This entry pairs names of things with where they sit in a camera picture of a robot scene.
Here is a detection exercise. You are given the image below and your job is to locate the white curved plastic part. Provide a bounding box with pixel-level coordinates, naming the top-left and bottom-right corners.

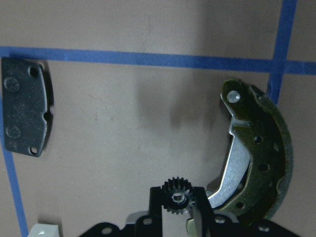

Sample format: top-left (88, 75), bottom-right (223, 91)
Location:
top-left (27, 223), bottom-right (60, 237)

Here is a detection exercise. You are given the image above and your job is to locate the black brake pad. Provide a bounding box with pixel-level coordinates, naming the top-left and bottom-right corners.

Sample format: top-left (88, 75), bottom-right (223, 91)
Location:
top-left (1, 57), bottom-right (53, 157)

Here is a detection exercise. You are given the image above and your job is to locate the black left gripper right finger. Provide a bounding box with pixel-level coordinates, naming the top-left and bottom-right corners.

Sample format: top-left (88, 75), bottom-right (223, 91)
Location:
top-left (193, 187), bottom-right (214, 237)

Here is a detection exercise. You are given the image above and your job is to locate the small black bearing gear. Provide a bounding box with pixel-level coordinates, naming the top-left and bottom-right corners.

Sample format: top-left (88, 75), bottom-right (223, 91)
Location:
top-left (161, 177), bottom-right (195, 214)

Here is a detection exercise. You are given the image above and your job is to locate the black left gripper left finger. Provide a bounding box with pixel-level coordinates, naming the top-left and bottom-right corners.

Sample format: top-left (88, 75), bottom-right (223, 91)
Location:
top-left (149, 187), bottom-right (163, 221)

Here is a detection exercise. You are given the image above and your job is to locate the green brake shoe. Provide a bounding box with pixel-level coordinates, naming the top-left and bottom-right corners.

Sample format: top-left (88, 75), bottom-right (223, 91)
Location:
top-left (186, 78), bottom-right (294, 235)

